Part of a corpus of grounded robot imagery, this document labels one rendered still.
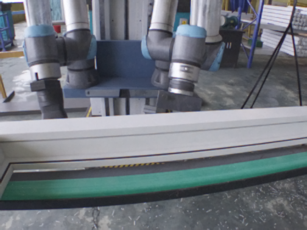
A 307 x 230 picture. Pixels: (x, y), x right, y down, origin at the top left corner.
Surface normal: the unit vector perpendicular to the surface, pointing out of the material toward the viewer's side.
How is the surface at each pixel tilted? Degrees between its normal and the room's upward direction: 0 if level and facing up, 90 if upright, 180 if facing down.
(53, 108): 75
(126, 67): 90
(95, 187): 0
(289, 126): 90
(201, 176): 0
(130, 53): 90
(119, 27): 90
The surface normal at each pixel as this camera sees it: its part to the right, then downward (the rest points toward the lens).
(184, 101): -0.04, 0.11
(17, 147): 0.17, 0.50
